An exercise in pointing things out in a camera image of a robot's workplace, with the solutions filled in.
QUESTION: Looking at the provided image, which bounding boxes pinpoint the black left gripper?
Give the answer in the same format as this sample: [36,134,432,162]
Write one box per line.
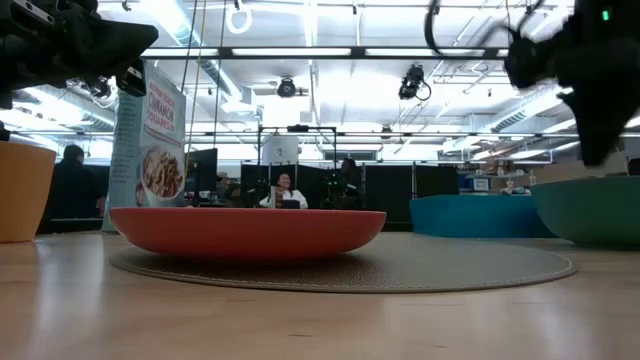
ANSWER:
[0,0,159,110]

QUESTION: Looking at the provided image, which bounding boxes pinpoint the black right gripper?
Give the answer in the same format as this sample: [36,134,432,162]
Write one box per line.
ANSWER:
[552,29,640,167]

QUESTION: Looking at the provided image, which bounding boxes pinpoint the cinnamon squares cereal box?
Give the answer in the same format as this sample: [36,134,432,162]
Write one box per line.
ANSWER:
[102,62,187,232]

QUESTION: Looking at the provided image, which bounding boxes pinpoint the green ribbed bowl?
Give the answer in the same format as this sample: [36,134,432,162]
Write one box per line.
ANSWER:
[530,175,640,246]

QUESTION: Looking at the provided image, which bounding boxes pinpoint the yellow-orange plastic cup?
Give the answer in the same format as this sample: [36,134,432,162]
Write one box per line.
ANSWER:
[0,141,57,244]

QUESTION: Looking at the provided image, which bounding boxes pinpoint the orange-red plate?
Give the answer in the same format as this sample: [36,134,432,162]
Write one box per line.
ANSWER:
[109,207,388,261]

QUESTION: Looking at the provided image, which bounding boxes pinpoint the black ceiling spotlight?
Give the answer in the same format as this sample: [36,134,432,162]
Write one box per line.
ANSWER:
[79,77,115,101]

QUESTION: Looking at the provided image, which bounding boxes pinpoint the black computer monitor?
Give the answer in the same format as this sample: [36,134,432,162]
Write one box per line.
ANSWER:
[184,148,219,207]

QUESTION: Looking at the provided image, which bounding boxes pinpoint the person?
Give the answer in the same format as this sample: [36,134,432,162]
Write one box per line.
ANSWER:
[258,172,309,210]
[49,144,109,234]

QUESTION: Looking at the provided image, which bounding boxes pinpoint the blue rectangular container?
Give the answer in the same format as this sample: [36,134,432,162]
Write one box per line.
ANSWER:
[409,194,556,239]

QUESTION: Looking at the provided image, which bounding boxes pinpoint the round grey woven placemat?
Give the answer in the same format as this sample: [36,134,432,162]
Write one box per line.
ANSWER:
[108,232,577,294]

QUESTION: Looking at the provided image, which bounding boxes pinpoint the black overhead frame bar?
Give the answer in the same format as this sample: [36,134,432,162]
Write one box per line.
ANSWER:
[141,46,511,61]

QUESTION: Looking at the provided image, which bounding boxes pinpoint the white hanging ring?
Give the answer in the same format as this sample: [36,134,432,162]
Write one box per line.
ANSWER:
[224,3,254,35]

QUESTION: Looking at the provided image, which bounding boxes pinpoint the black metal stand frame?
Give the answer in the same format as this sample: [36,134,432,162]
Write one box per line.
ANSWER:
[257,124,339,174]

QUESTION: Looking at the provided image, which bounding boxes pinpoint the black overhead camera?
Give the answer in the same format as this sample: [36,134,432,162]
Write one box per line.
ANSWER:
[398,63,432,101]

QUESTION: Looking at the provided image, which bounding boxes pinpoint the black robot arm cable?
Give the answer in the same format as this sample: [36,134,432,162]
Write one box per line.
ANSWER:
[423,0,546,56]

